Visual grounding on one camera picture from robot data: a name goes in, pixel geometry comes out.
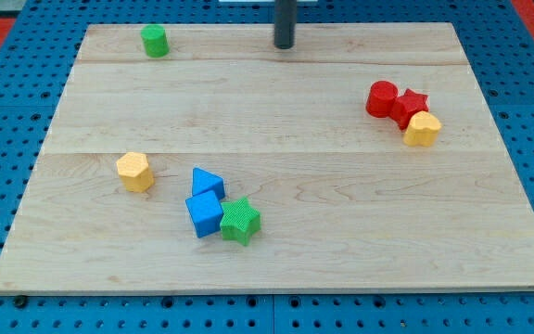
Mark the green star block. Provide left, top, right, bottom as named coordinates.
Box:
left=220, top=197, right=261, bottom=246

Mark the blue triangle block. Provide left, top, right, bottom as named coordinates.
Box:
left=192, top=167, right=225, bottom=199

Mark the red star block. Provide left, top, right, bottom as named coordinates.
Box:
left=389, top=89, right=429, bottom=130

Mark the blue cube block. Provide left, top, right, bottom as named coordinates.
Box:
left=185, top=190, right=223, bottom=238

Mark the yellow heart block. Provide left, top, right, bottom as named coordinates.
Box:
left=402, top=111, right=442, bottom=147

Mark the red cylinder block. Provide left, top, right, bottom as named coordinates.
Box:
left=365, top=81, right=399, bottom=118

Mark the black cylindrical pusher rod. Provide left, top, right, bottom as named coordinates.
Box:
left=273, top=0, right=298, bottom=49

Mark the yellow hexagon block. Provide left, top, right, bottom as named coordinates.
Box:
left=116, top=152, right=155, bottom=193

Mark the wooden board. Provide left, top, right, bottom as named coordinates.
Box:
left=0, top=23, right=534, bottom=296

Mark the green cylinder block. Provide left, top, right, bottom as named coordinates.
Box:
left=140, top=24, right=170, bottom=58

